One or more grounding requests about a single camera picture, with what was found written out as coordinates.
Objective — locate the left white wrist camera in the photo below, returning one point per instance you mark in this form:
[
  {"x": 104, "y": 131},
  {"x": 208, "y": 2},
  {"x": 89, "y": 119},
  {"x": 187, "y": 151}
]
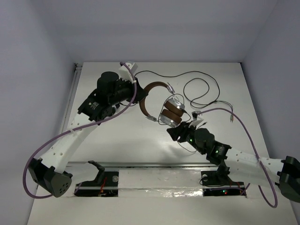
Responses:
[{"x": 127, "y": 69}]

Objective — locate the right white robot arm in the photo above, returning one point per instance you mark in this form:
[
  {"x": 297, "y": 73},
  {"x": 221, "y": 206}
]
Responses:
[{"x": 283, "y": 174}]

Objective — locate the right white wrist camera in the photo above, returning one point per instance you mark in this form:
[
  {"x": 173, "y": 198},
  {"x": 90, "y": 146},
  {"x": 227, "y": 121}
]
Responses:
[{"x": 196, "y": 121}]

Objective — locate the aluminium rail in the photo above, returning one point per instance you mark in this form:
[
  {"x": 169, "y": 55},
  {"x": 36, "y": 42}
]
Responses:
[
  {"x": 70, "y": 98},
  {"x": 156, "y": 165}
]

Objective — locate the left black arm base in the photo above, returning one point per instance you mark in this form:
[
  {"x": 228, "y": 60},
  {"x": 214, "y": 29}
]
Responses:
[{"x": 105, "y": 184}]

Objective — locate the aluminium left rail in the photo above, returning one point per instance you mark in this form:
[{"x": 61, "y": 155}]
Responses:
[{"x": 70, "y": 98}]

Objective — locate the aluminium front rail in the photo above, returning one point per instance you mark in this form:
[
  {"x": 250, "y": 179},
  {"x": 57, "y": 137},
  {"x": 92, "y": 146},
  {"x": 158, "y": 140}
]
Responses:
[{"x": 156, "y": 165}]

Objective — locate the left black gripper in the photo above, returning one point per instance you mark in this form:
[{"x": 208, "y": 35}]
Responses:
[{"x": 137, "y": 90}]

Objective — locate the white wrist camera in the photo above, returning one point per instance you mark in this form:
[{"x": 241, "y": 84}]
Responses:
[
  {"x": 127, "y": 69},
  {"x": 196, "y": 121}
]

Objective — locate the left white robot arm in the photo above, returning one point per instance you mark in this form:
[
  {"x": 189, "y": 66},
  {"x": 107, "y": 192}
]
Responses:
[{"x": 48, "y": 163}]

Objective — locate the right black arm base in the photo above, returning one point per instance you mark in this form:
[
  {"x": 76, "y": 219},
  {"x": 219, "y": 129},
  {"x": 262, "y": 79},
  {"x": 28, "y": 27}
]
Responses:
[{"x": 216, "y": 182}]

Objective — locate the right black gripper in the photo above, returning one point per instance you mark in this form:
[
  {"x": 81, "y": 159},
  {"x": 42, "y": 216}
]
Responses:
[{"x": 181, "y": 130}]

